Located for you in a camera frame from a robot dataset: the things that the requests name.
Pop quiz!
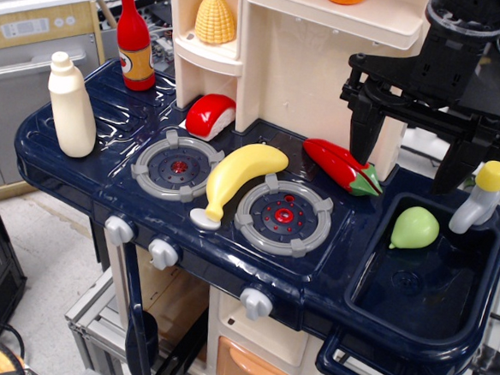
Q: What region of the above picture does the wooden toy dishwasher unit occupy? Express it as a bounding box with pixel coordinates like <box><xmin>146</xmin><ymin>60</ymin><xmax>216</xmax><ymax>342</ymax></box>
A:
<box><xmin>0</xmin><ymin>0</ymin><xmax>104</xmax><ymax>196</ymax></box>

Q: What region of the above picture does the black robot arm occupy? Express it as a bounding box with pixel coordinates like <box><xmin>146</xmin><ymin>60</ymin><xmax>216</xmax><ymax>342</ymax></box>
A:
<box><xmin>341</xmin><ymin>0</ymin><xmax>500</xmax><ymax>194</ymax></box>

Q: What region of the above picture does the navy toy sink basin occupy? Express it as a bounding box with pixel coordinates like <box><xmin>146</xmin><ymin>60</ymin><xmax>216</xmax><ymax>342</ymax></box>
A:
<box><xmin>345</xmin><ymin>194</ymin><xmax>500</xmax><ymax>344</ymax></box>

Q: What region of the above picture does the cream toy kitchen shelf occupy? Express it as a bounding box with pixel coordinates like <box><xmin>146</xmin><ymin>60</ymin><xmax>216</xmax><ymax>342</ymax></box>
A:
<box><xmin>156</xmin><ymin>0</ymin><xmax>432</xmax><ymax>186</ymax></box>

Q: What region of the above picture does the left grey stove knob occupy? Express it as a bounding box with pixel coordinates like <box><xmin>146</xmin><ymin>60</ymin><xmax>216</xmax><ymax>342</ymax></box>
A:
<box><xmin>104</xmin><ymin>216</ymin><xmax>134</xmax><ymax>245</ymax></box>

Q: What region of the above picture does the red toy chili pepper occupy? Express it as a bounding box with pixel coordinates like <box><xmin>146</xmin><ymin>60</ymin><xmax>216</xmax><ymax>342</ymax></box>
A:
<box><xmin>303</xmin><ymin>138</ymin><xmax>383</xmax><ymax>196</ymax></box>

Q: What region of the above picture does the navy oven door handle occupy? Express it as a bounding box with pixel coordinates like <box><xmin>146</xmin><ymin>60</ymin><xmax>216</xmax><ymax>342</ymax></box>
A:
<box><xmin>123</xmin><ymin>241</ymin><xmax>158</xmax><ymax>375</ymax></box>

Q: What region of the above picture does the aluminium frame stand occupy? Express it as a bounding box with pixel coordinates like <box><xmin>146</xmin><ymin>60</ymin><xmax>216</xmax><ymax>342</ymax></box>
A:
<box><xmin>65</xmin><ymin>270</ymin><xmax>127</xmax><ymax>375</ymax></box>

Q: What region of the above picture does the orange toy drawer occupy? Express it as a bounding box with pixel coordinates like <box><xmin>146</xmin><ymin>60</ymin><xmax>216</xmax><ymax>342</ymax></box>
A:
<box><xmin>217</xmin><ymin>336</ymin><xmax>288</xmax><ymax>375</ymax></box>

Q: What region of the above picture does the left grey stove burner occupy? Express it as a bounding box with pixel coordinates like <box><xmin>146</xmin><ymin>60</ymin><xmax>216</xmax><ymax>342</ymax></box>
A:
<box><xmin>131</xmin><ymin>129</ymin><xmax>225</xmax><ymax>203</ymax></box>

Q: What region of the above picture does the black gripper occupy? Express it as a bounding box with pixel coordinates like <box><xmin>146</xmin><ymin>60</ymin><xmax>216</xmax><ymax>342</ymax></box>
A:
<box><xmin>342</xmin><ymin>14</ymin><xmax>500</xmax><ymax>195</ymax></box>

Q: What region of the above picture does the yellow toy banana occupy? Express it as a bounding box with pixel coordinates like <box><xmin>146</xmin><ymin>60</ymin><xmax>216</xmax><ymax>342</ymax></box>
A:
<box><xmin>189</xmin><ymin>143</ymin><xmax>289</xmax><ymax>230</ymax></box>

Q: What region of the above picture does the red ketchup bottle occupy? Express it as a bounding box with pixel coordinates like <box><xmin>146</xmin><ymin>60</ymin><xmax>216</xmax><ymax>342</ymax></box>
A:
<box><xmin>116</xmin><ymin>0</ymin><xmax>156</xmax><ymax>92</ymax></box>

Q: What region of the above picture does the middle grey stove knob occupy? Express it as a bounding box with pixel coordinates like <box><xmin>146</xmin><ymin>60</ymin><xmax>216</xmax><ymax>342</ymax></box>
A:
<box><xmin>148</xmin><ymin>238</ymin><xmax>179</xmax><ymax>271</ymax></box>

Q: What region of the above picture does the green toy pear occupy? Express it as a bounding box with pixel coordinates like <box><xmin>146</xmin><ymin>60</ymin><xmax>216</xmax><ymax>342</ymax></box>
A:
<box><xmin>390</xmin><ymin>206</ymin><xmax>440</xmax><ymax>249</ymax></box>

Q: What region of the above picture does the grey stove burner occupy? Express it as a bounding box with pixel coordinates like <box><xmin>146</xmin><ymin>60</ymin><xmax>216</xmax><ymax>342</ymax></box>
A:
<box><xmin>131</xmin><ymin>129</ymin><xmax>225</xmax><ymax>203</ymax></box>
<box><xmin>234</xmin><ymin>174</ymin><xmax>334</xmax><ymax>258</ymax></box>

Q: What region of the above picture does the grey stove knob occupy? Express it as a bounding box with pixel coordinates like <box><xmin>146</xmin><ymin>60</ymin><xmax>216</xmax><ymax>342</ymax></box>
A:
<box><xmin>104</xmin><ymin>216</ymin><xmax>134</xmax><ymax>245</ymax></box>
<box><xmin>240</xmin><ymin>287</ymin><xmax>273</xmax><ymax>321</ymax></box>
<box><xmin>148</xmin><ymin>238</ymin><xmax>179</xmax><ymax>271</ymax></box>

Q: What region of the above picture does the red white toy sushi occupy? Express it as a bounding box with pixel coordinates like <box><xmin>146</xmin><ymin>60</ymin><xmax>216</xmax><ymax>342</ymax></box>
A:
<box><xmin>185</xmin><ymin>94</ymin><xmax>236</xmax><ymax>141</ymax></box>

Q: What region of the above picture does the yellow toy corn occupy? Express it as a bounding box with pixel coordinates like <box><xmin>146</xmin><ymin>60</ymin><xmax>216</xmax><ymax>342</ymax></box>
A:
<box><xmin>194</xmin><ymin>0</ymin><xmax>236</xmax><ymax>45</ymax></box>

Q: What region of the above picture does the cream detergent bottle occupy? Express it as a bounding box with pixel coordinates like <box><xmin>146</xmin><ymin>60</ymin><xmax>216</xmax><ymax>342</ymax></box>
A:
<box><xmin>48</xmin><ymin>51</ymin><xmax>97</xmax><ymax>158</ymax></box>

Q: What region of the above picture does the right grey stove knob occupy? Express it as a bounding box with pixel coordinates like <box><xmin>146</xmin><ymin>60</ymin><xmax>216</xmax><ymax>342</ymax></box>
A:
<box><xmin>240</xmin><ymin>287</ymin><xmax>273</xmax><ymax>321</ymax></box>

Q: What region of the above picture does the navy toy kitchen counter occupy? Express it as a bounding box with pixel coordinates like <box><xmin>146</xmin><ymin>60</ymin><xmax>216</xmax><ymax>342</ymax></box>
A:
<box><xmin>15</xmin><ymin>61</ymin><xmax>491</xmax><ymax>375</ymax></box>

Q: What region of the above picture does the grey yellow toy faucet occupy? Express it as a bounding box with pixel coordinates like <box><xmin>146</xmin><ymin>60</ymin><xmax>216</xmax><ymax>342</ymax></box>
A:
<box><xmin>449</xmin><ymin>160</ymin><xmax>500</xmax><ymax>234</ymax></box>

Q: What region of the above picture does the right grey stove burner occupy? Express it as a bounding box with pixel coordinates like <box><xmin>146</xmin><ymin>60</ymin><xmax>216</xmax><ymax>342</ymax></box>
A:
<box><xmin>234</xmin><ymin>174</ymin><xmax>334</xmax><ymax>258</ymax></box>

